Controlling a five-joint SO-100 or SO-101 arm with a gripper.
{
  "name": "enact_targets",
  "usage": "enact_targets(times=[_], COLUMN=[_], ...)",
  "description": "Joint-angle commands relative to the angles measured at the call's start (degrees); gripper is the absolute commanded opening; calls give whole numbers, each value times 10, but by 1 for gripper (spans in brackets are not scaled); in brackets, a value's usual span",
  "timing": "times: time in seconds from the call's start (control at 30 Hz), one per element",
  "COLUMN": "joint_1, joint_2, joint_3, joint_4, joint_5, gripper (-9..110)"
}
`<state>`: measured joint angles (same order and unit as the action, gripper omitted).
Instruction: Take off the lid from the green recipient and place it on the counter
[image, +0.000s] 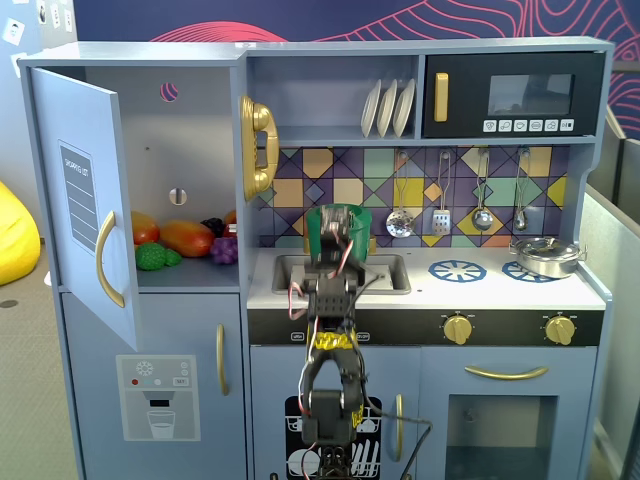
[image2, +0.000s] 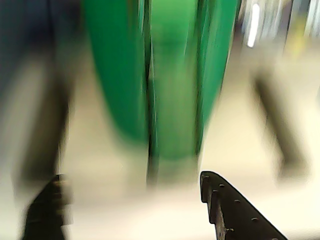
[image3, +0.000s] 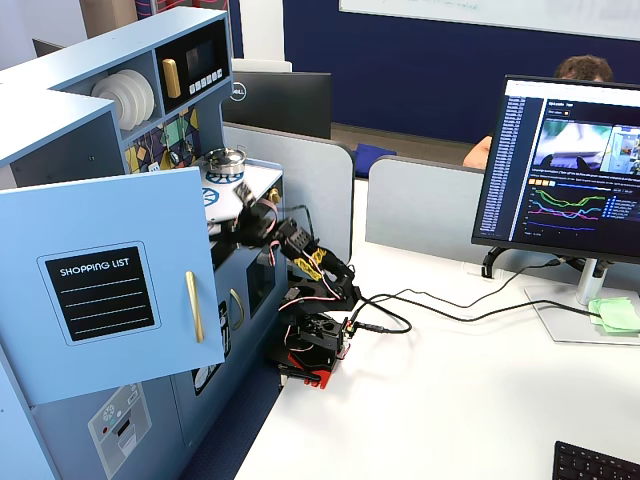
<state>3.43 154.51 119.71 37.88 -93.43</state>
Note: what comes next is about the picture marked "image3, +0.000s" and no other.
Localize computer monitor showing graphs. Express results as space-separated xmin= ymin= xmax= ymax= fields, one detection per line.
xmin=471 ymin=74 xmax=640 ymax=264

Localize white stacked plates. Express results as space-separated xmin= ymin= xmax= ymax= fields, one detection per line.
xmin=107 ymin=70 xmax=149 ymax=129

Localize grey desk divider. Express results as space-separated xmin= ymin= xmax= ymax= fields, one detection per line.
xmin=364 ymin=154 xmax=502 ymax=262
xmin=222 ymin=122 xmax=357 ymax=266

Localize steel hanging utensil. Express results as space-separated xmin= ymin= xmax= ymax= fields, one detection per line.
xmin=181 ymin=112 xmax=196 ymax=154

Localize black and red robot base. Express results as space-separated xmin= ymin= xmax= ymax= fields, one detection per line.
xmin=264 ymin=309 xmax=352 ymax=391

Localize whiteboard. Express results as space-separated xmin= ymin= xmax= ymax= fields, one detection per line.
xmin=338 ymin=0 xmax=640 ymax=42

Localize black keyboard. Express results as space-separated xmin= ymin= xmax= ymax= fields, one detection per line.
xmin=552 ymin=440 xmax=640 ymax=480

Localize black Dell monitor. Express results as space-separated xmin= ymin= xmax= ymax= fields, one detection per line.
xmin=221 ymin=71 xmax=334 ymax=142

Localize steel ladle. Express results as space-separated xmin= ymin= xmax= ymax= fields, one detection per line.
xmin=164 ymin=119 xmax=181 ymax=166

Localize gold curved oven handle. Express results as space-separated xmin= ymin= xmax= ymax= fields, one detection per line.
xmin=228 ymin=288 xmax=246 ymax=332

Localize white toy plate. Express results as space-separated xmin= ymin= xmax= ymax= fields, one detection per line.
xmin=122 ymin=68 xmax=157 ymax=124
xmin=90 ymin=74 xmax=132 ymax=132

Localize small steel grater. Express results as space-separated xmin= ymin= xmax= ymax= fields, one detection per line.
xmin=146 ymin=133 xmax=162 ymax=174

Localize steel toy pot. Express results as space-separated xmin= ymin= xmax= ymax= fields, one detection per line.
xmin=204 ymin=147 xmax=248 ymax=177

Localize green sticky notes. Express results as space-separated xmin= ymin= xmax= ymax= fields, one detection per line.
xmin=587 ymin=296 xmax=640 ymax=336

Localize blue shopping list cupboard door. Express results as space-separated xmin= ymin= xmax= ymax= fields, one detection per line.
xmin=0 ymin=167 xmax=227 ymax=407

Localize steel pot lid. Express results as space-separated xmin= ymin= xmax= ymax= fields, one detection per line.
xmin=206 ymin=147 xmax=247 ymax=165

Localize silver monitor stand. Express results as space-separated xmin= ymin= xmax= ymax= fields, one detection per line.
xmin=524 ymin=257 xmax=640 ymax=346

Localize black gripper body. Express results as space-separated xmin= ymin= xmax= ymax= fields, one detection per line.
xmin=227 ymin=199 xmax=281 ymax=249

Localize gold cupboard door handle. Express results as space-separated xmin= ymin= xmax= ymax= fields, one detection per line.
xmin=184 ymin=270 xmax=206 ymax=345

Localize gold microwave handle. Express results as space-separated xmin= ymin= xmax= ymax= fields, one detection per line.
xmin=161 ymin=58 xmax=183 ymax=100

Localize black cable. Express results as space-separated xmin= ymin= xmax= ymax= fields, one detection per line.
xmin=357 ymin=292 xmax=604 ymax=337
xmin=349 ymin=259 xmax=564 ymax=335

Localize blue toy kitchen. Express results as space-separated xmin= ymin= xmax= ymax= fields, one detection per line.
xmin=0 ymin=7 xmax=290 ymax=480

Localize person with curly hair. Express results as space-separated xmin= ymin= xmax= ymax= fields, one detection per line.
xmin=462 ymin=54 xmax=616 ymax=169

